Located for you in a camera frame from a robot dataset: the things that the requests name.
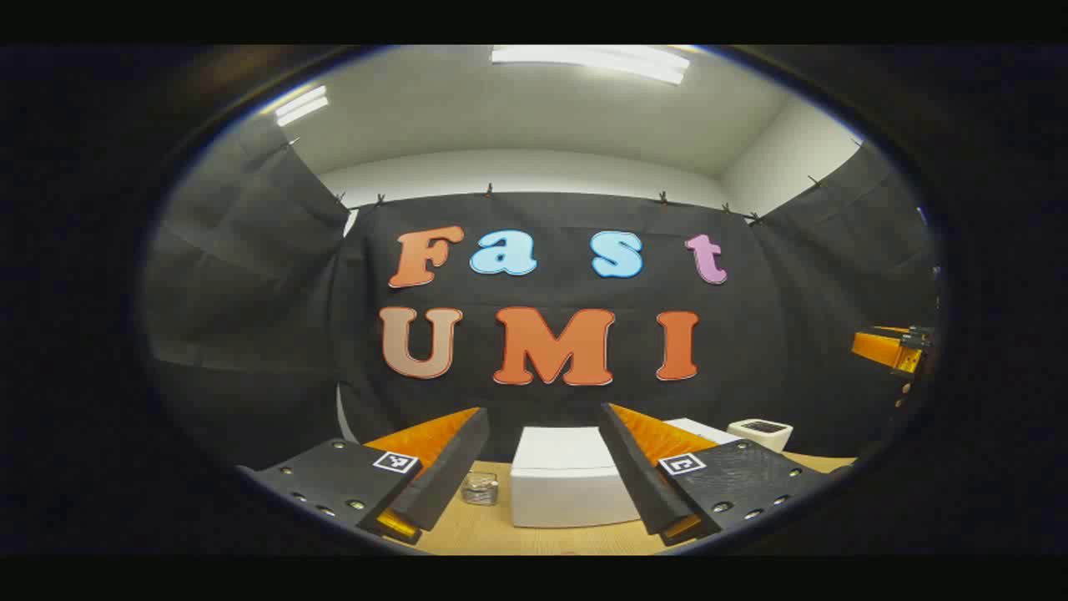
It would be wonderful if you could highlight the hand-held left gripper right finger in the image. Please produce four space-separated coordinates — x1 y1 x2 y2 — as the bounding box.
598 403 835 548

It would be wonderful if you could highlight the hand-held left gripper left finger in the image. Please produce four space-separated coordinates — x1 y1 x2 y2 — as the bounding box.
238 407 491 546

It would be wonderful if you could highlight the white microwave oven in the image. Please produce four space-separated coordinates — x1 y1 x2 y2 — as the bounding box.
510 417 739 528

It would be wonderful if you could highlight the clear glass jar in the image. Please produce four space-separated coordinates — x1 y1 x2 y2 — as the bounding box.
461 472 500 507

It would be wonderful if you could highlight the white toaster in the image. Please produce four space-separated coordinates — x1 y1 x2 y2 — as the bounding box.
728 419 793 453

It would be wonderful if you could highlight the black backdrop cloth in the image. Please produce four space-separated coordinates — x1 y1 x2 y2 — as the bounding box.
142 113 948 468

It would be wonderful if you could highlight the long ceiling light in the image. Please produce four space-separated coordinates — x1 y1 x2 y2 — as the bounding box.
275 85 330 128
491 45 692 86

